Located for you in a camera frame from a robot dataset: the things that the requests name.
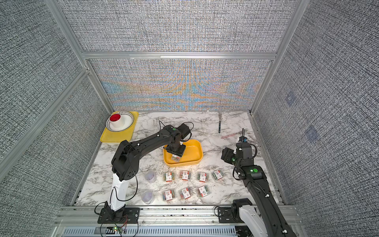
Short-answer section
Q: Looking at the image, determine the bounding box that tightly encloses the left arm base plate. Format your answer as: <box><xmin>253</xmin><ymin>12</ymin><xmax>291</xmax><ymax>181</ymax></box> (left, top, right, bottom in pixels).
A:
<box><xmin>97</xmin><ymin>207</ymin><xmax>141</xmax><ymax>224</ymax></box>

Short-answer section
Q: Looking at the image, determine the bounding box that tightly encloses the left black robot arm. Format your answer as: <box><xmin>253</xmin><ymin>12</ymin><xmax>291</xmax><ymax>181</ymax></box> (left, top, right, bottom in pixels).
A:
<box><xmin>104</xmin><ymin>123</ymin><xmax>191</xmax><ymax>213</ymax></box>

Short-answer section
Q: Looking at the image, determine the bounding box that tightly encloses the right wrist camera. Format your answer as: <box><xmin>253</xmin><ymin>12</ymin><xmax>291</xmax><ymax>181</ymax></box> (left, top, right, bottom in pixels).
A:
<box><xmin>236</xmin><ymin>136</ymin><xmax>249</xmax><ymax>147</ymax></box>

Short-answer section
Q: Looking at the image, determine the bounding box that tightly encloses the pink handled fork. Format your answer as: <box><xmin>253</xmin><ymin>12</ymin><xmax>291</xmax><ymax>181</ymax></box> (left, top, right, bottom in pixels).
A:
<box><xmin>221</xmin><ymin>132</ymin><xmax>239</xmax><ymax>139</ymax></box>

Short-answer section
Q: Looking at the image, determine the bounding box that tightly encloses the yellow flat tray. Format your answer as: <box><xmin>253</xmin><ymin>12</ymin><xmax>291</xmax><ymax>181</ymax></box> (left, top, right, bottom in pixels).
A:
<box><xmin>100</xmin><ymin>111</ymin><xmax>139</xmax><ymax>143</ymax></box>

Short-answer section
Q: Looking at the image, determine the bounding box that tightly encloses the white cup red inside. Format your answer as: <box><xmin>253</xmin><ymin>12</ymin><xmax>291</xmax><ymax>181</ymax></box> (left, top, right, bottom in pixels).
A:
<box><xmin>109</xmin><ymin>114</ymin><xmax>121</xmax><ymax>124</ymax></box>

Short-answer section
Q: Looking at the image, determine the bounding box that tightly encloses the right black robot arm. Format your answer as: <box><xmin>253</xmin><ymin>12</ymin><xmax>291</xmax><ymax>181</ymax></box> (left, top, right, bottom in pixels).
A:
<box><xmin>221</xmin><ymin>141</ymin><xmax>296</xmax><ymax>237</ymax></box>

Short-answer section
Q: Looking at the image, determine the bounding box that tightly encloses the round clear clip jar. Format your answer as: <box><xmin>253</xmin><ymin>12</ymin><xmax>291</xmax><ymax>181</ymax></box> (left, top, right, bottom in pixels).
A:
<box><xmin>144</xmin><ymin>170</ymin><xmax>157</xmax><ymax>183</ymax></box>

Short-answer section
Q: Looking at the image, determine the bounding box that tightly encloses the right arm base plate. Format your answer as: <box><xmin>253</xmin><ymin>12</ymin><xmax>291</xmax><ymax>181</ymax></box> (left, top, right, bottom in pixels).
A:
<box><xmin>215</xmin><ymin>206</ymin><xmax>243</xmax><ymax>224</ymax></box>

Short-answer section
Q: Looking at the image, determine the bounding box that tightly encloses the clear paper clip box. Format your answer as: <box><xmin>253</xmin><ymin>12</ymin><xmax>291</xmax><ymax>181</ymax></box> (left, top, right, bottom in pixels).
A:
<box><xmin>163</xmin><ymin>172</ymin><xmax>175</xmax><ymax>182</ymax></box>

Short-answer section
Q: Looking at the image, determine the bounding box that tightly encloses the white patterned bowl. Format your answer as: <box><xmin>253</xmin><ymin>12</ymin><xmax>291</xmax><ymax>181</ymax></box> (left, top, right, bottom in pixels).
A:
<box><xmin>106</xmin><ymin>112</ymin><xmax>134</xmax><ymax>132</ymax></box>

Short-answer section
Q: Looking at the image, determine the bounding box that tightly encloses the yellow plastic storage box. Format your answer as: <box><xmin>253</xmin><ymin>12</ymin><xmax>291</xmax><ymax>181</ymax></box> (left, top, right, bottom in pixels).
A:
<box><xmin>163</xmin><ymin>139</ymin><xmax>203</xmax><ymax>167</ymax></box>

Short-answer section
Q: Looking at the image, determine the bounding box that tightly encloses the paper clip box underneath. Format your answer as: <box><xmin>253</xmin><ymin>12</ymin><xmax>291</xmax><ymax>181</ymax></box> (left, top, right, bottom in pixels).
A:
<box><xmin>171</xmin><ymin>155</ymin><xmax>181</xmax><ymax>163</ymax></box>

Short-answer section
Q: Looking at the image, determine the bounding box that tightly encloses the green handled fork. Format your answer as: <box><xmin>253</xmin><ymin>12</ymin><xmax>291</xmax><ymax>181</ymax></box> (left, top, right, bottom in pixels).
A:
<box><xmin>218</xmin><ymin>112</ymin><xmax>222</xmax><ymax>134</ymax></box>

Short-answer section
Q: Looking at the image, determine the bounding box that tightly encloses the paper clip box front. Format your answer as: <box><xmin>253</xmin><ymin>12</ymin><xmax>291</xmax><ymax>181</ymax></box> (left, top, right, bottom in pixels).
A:
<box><xmin>179</xmin><ymin>187</ymin><xmax>192</xmax><ymax>199</ymax></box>

